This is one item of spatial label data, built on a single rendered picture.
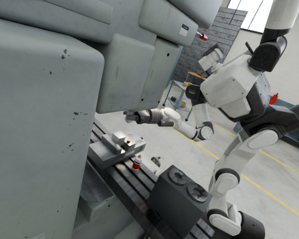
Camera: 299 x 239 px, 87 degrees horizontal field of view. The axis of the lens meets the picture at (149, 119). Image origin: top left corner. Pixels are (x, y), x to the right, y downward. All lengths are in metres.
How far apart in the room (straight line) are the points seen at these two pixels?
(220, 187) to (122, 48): 0.98
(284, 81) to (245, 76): 7.22
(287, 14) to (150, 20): 0.51
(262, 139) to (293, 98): 7.09
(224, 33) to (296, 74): 3.21
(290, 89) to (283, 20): 7.28
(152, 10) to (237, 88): 0.53
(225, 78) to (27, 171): 0.82
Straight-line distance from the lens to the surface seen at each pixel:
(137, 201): 0.86
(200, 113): 1.04
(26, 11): 0.41
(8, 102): 0.31
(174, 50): 0.73
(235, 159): 1.11
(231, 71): 0.87
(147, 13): 0.55
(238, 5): 8.87
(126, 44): 0.51
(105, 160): 0.89
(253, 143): 1.03
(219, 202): 1.33
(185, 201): 0.73
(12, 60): 0.29
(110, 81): 0.51
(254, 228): 1.49
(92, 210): 0.90
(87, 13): 0.45
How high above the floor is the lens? 1.61
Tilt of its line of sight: 25 degrees down
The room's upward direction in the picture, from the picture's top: 20 degrees clockwise
